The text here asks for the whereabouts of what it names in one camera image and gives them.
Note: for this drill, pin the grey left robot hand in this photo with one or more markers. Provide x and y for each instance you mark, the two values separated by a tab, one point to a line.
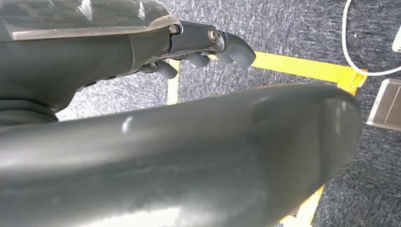
94	56

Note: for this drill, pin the metal floor socket lid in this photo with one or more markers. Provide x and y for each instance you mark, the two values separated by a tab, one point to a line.
388	106

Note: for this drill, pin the yellow floor tape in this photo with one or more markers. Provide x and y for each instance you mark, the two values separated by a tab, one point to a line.
297	67

